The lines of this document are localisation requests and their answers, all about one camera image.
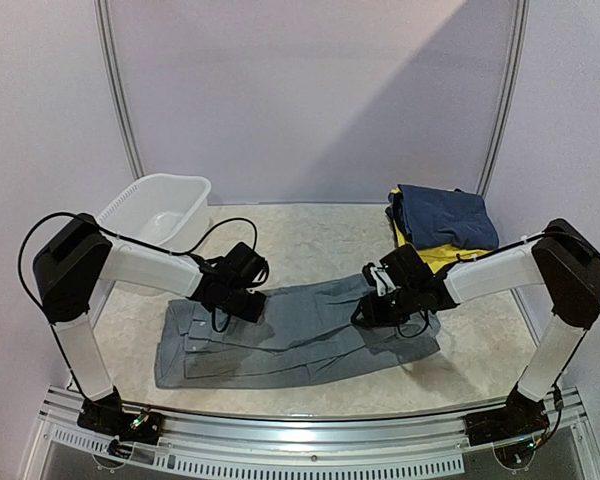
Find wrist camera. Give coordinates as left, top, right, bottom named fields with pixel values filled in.
left=380, top=244, right=434, bottom=290
left=224, top=242, right=270, bottom=288

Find aluminium corner post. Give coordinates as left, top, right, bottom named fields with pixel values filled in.
left=93, top=0, right=146, bottom=179
left=476, top=0, right=530, bottom=197

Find navy blue tank top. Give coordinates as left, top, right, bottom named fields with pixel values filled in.
left=386, top=184, right=499, bottom=250

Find left aluminium corner post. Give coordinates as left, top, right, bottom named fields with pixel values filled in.
left=93, top=0, right=146, bottom=179

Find right aluminium corner post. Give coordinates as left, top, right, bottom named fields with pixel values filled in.
left=476, top=0, right=530, bottom=197

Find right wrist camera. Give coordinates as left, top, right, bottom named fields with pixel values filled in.
left=380, top=244, right=434, bottom=290

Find yellow shorts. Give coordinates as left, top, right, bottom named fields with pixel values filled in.
left=385, top=187, right=490, bottom=273

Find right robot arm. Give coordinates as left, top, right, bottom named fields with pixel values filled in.
left=351, top=218, right=600, bottom=436

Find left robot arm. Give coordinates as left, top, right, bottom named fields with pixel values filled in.
left=32, top=212, right=270, bottom=434

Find grey denim cloth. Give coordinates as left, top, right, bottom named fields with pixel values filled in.
left=154, top=274, right=441, bottom=389

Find white plastic wash basin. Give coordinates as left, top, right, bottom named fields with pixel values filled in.
left=96, top=173, right=211, bottom=251

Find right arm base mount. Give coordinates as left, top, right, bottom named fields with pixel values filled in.
left=463, top=384, right=564, bottom=471

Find front aluminium rail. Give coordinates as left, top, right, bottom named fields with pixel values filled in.
left=23, top=387, right=600, bottom=479

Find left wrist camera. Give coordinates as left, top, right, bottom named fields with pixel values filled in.
left=224, top=242, right=270, bottom=288

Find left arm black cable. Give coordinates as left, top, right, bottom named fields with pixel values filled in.
left=17, top=212, right=261, bottom=386

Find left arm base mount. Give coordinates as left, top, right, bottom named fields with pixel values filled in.
left=77, top=388, right=165, bottom=460

